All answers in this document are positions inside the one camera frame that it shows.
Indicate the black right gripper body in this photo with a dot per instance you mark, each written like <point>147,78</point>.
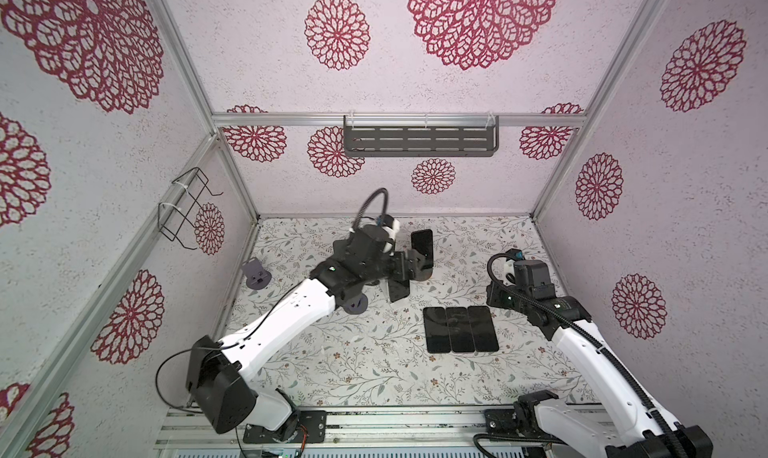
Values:
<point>499,300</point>

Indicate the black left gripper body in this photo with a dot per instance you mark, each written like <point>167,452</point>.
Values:
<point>396,269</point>

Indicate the black smartphone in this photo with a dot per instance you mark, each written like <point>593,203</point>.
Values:
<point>459,330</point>
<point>482,329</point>
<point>423,242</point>
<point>436,330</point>
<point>398,289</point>

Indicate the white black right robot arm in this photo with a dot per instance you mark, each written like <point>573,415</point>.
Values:
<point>639,425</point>

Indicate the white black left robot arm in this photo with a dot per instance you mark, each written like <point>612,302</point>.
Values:
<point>220,372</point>

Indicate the grey round stand front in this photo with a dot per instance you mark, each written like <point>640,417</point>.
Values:
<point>357,305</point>

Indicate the grey round phone stand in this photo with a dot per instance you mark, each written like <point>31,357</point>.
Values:
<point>256,276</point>

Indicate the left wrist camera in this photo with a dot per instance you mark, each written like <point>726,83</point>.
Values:
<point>391,226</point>

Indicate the grey slotted wall shelf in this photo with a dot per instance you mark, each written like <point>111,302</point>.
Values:
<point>424,141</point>

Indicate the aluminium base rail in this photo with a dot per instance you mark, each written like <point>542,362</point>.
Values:
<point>343,427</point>

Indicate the black wire wall basket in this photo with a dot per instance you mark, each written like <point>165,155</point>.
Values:
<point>173,216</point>

